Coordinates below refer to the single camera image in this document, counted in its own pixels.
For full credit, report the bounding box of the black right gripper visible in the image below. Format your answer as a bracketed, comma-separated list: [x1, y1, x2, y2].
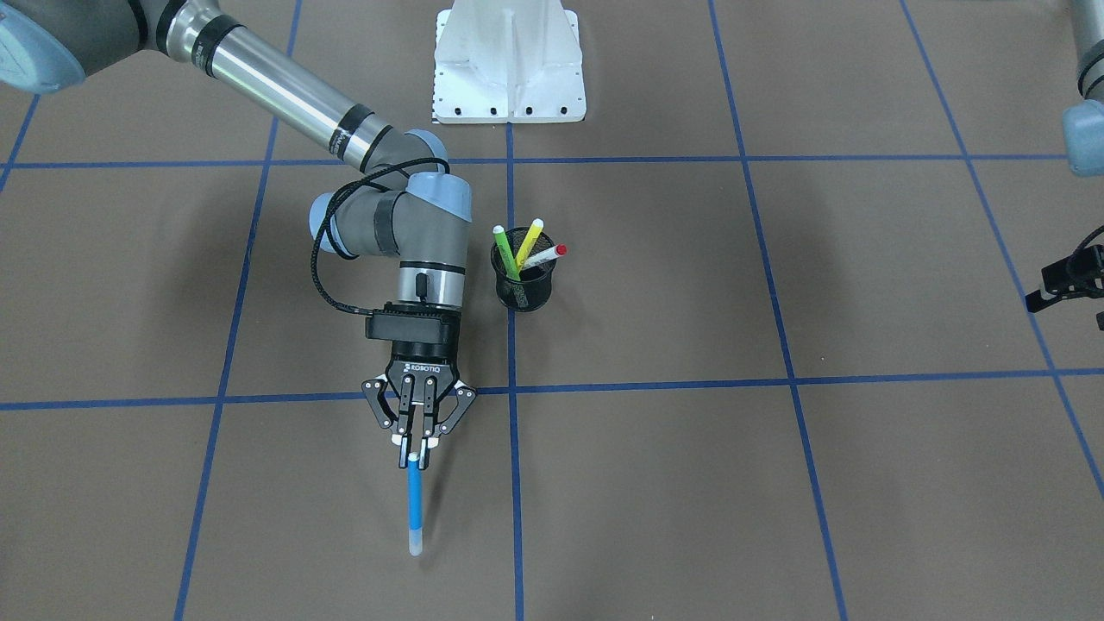
[361, 343, 479, 471]

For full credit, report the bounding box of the blue pen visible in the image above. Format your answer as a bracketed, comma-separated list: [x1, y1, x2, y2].
[406, 452, 424, 558]

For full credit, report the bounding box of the red capped white pen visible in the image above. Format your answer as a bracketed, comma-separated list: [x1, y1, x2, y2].
[521, 244, 567, 271]

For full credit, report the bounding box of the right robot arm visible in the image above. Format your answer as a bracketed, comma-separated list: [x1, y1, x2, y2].
[3, 1, 476, 469]

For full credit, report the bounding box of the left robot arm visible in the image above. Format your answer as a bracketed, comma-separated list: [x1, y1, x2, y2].
[1062, 1, 1103, 178]

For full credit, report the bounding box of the green pen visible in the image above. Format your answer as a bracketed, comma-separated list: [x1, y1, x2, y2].
[492, 225, 520, 282]

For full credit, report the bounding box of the black mesh pen cup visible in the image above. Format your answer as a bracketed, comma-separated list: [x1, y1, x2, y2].
[490, 227, 556, 313]

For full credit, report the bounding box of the yellow pen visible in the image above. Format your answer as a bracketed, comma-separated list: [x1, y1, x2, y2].
[514, 217, 544, 272]

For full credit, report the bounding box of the brown table mat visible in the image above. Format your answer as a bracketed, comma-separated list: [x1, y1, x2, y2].
[3, 1, 1101, 620]

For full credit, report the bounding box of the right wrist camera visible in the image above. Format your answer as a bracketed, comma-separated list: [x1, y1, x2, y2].
[364, 302, 461, 345]

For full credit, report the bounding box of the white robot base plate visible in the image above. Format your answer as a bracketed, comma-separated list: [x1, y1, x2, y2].
[431, 1, 587, 123]

